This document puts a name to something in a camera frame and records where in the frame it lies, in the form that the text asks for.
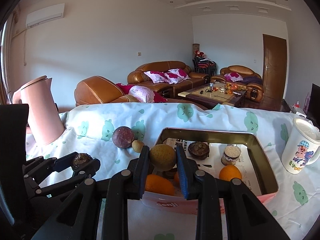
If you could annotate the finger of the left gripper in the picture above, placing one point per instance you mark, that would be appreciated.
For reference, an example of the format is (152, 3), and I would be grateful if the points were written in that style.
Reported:
(39, 168)
(88, 171)

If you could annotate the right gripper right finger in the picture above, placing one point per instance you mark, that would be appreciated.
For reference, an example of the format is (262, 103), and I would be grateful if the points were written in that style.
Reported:
(246, 216)

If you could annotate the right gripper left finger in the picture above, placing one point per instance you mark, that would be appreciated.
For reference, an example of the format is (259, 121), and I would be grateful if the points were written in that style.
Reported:
(78, 216)

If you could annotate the dark brown mangosteen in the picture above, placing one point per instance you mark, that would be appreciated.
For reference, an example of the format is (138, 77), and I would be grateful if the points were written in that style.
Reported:
(80, 160)

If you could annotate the orange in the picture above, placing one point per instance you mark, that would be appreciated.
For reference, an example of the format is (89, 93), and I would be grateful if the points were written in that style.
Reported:
(229, 172)
(157, 184)

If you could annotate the yellow-green round fruit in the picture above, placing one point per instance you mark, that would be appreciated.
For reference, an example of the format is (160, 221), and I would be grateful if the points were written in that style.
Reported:
(163, 157)

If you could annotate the white cloud-print tablecloth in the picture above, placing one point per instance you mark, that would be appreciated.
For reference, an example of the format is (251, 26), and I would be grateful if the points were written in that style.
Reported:
(87, 129)

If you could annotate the pink electric kettle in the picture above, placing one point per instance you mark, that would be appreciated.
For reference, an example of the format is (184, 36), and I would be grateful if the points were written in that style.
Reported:
(43, 118)

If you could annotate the purple passion fruit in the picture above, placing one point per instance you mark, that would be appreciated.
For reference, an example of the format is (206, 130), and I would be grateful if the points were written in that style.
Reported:
(123, 137)

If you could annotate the small yellow longan fruit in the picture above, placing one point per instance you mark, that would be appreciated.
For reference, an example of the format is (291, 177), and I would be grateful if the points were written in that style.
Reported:
(137, 146)

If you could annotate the small jar with lid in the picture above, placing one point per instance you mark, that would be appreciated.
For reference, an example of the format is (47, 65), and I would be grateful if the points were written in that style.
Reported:
(230, 155)

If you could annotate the pink Genji biscuit tin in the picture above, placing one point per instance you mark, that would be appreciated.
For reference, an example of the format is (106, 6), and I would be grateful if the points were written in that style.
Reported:
(253, 164)

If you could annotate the brown leather chaise sofa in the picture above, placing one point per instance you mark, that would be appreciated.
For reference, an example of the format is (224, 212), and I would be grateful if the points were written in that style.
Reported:
(97, 89)

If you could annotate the dark mangosteen in tin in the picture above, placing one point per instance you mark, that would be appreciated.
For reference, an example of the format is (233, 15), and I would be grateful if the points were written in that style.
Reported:
(199, 150)

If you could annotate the white cartoon mug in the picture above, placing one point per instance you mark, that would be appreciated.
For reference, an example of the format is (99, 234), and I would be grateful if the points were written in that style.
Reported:
(302, 147)

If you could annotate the pink quilted pillow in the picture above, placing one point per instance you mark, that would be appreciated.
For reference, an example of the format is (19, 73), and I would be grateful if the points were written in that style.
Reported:
(142, 94)

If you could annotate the brown leather three-seat sofa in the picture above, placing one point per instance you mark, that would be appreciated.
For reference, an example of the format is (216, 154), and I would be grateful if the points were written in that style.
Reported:
(137, 77)

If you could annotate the white magenta floral cushion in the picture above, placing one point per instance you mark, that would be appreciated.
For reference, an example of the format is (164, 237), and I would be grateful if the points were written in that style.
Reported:
(157, 77)

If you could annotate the black television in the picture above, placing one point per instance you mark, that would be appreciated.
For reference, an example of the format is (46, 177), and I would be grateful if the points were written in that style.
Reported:
(313, 112)

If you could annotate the glass-top coffee table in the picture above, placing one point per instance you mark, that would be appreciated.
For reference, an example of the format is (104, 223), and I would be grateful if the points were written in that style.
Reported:
(212, 94)

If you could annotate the brown leather armchair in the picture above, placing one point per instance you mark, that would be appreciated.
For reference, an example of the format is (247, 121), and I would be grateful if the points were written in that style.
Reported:
(243, 77)

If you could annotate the armchair floral cushion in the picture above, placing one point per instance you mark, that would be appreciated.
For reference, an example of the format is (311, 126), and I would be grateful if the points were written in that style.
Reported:
(233, 77)

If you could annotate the stacked dark chairs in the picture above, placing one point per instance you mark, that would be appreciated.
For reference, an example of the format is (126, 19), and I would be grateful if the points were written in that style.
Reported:
(203, 64)

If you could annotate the brown wooden door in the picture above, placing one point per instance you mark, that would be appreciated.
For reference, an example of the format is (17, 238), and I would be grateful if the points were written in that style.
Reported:
(275, 66)

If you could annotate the white wall air conditioner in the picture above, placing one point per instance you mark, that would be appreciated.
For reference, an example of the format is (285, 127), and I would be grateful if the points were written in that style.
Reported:
(45, 15)

